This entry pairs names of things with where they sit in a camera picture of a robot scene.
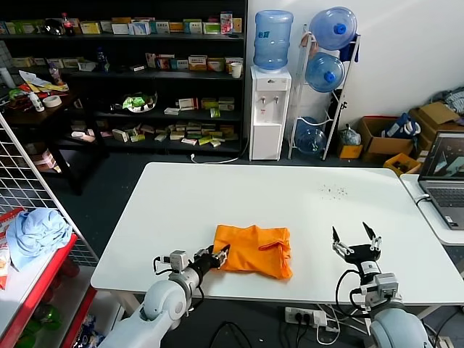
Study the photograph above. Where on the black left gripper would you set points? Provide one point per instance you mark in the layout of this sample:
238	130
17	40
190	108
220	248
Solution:
204	262

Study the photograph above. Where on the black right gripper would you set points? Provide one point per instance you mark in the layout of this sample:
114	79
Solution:
362	255

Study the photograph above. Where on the orange t-shirt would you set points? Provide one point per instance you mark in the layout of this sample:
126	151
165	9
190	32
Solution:
253	250

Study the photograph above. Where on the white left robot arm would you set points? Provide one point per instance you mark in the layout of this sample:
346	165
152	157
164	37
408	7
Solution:
163	304

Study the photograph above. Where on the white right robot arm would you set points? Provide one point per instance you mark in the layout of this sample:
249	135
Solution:
395	326

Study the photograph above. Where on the grey blue clothes pile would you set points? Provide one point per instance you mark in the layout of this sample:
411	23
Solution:
454	98

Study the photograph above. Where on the white side table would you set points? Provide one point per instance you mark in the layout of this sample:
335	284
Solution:
431	221

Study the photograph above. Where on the white power strip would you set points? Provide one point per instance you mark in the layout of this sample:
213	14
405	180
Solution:
301	316

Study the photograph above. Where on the yellow plastic crate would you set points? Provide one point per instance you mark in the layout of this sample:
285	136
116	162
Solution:
396	161

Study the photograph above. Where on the small yellow box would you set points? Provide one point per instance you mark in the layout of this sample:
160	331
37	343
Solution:
348	151

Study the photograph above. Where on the grey open laptop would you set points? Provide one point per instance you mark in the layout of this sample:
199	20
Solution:
446	195

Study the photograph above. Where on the large open cardboard box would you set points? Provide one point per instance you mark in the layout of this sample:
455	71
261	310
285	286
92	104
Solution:
381	145

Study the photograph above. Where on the dark tied plastic bag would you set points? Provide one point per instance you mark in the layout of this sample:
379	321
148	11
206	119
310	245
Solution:
350	137

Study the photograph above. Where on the tilted blue water jug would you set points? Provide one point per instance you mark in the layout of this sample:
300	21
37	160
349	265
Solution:
329	29
320	72
309	137

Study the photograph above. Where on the blue white bag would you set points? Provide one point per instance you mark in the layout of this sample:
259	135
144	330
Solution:
399	125

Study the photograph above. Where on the white water dispenser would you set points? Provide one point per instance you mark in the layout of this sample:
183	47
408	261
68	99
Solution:
267	137

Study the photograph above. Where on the blue white package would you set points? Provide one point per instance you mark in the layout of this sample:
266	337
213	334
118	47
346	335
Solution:
89	333

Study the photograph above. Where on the tan cardboard box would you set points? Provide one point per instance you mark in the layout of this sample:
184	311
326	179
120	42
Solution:
434	112

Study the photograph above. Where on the white red medicine box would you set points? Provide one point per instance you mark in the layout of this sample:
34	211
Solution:
188	104

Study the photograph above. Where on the red white cart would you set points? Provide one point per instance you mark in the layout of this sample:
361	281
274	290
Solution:
54	268

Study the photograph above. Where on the bowl with green packets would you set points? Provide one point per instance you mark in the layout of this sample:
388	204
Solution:
138	103

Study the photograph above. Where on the green plastic bottle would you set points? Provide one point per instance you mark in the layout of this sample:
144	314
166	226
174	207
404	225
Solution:
46	319

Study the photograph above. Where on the light blue crumpled cloth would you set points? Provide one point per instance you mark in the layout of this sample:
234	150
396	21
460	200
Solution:
33	235

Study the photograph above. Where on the white paper cup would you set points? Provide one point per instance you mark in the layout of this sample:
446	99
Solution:
236	70

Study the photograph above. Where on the yellow orange medicine box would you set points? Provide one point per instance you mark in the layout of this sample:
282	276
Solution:
198	63

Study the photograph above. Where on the white metal jug rack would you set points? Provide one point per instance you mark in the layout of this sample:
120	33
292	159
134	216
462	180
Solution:
302	58

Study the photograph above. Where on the red white snack package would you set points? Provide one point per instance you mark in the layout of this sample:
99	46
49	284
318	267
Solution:
9	221

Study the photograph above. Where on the dark wooden table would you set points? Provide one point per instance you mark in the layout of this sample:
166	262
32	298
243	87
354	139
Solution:
66	105

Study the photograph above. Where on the white orange snack bag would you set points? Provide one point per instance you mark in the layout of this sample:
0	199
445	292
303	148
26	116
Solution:
3	264

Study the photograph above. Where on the upright blue water jug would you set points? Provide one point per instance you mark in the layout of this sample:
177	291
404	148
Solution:
273	40

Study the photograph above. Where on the blue plastic bottle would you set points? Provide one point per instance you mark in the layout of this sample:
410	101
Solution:
102	61

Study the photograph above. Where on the green white medicine box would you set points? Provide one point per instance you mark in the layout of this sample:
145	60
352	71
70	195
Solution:
212	28

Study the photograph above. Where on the beige tape roll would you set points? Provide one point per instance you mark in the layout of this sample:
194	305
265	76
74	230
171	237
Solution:
45	103

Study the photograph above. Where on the black shelving unit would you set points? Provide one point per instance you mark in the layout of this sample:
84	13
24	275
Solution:
117	47

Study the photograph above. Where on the tall pink medicine box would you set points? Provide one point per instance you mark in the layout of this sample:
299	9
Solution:
227	22

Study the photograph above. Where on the small white bottle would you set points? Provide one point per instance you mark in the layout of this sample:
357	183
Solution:
37	103

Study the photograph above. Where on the blue white medicine box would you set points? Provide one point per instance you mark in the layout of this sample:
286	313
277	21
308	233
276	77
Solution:
139	27

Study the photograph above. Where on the white paper sheet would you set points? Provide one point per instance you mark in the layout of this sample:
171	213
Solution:
30	78

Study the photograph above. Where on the yellow white medicine box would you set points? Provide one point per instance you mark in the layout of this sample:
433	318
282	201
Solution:
90	28

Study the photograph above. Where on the cola bottle red cap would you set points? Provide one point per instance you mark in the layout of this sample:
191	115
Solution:
67	27

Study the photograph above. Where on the white cylindrical canister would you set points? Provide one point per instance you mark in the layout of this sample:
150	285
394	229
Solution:
4	78

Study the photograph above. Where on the shiny dark bowl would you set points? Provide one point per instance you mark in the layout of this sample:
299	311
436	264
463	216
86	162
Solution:
55	26

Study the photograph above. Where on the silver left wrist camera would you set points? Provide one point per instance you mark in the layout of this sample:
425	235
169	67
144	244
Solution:
178	260

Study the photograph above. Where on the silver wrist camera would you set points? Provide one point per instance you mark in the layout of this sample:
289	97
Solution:
384	284
178	260

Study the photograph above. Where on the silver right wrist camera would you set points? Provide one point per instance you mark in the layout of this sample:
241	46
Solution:
384	284

